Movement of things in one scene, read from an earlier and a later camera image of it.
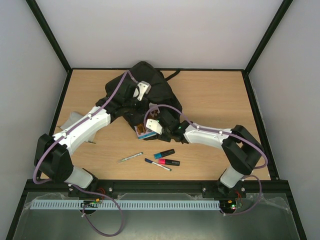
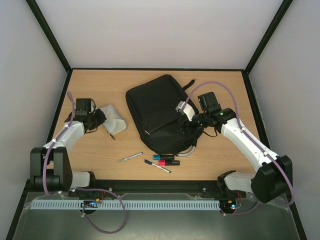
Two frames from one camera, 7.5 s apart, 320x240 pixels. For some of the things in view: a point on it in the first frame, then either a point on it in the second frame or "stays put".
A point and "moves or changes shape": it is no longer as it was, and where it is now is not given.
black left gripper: [142, 110] -> [103, 119]
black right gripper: [164, 135] -> [189, 123]
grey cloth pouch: [74, 117] moves or changes shape
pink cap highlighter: [168, 162] stays put
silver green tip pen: [125, 159] stays put
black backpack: [148, 86] moves or changes shape
